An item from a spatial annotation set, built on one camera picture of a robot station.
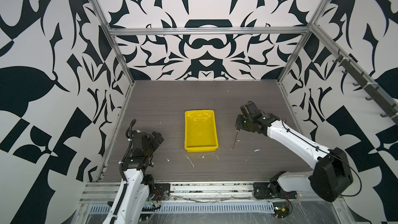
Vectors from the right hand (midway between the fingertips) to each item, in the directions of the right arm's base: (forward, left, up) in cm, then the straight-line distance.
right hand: (237, 121), depth 85 cm
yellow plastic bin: (+1, +21, -12) cm, 24 cm away
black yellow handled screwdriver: (-6, +1, +6) cm, 9 cm away
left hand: (-6, +44, -4) cm, 45 cm away
